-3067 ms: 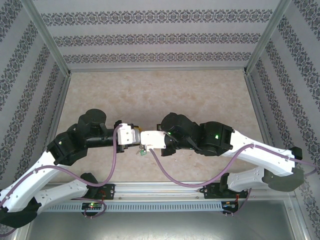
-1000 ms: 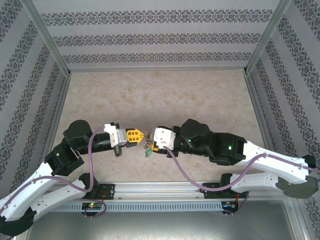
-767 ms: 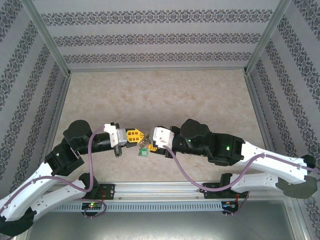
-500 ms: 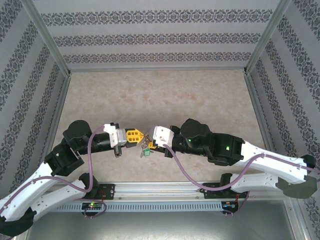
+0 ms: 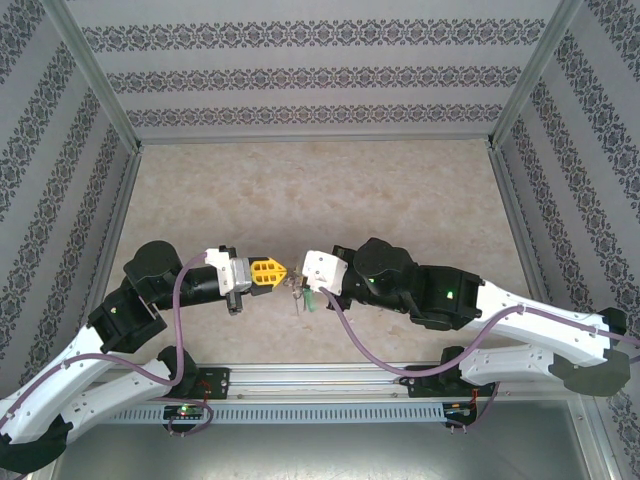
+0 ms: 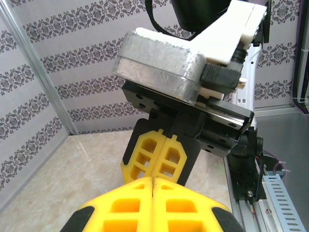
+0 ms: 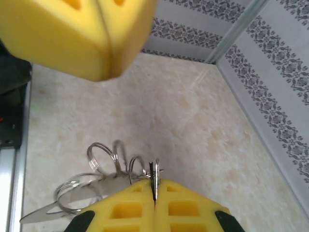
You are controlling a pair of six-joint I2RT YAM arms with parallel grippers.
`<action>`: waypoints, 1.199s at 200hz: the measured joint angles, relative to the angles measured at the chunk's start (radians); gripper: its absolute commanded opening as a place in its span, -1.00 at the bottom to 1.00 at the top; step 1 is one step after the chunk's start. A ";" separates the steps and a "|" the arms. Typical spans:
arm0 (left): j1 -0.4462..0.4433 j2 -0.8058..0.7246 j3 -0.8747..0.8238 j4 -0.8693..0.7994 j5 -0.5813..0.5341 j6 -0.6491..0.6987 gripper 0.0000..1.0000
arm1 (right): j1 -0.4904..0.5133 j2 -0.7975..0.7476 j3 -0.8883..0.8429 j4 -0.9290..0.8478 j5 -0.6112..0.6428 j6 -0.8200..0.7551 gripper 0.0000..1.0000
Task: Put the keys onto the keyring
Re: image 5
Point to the key holder with metal rings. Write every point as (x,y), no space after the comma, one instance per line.
(296,286)

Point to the green key tag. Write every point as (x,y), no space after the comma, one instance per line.
(310,302)

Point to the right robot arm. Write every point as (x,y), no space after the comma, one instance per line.
(545,335)

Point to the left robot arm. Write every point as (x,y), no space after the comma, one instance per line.
(125,385)

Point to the left circuit board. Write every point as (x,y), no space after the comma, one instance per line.
(185,412)

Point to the circuit board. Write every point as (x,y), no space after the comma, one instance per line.
(460,410)
(185,412)

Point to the right circuit board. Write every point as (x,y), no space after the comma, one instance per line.
(460,410)

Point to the metal sheet panel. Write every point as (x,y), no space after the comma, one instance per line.
(320,450)

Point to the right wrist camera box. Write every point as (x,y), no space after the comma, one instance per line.
(325,272)

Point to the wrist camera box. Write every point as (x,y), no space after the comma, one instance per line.
(220,260)
(325,272)

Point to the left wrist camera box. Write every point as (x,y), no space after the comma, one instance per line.
(220,260)

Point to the aluminium table side rail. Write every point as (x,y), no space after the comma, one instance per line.
(512,210)
(121,210)

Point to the aluminium mounting rail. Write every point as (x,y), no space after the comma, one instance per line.
(320,380)

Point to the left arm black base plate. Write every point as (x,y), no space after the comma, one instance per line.
(220,382)

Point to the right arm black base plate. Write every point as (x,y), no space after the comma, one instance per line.
(425,387)

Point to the aluminium frame cross beam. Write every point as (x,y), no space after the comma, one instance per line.
(315,138)

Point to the aluminium frame post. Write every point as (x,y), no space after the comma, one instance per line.
(602,450)
(50,475)
(531,75)
(95,75)

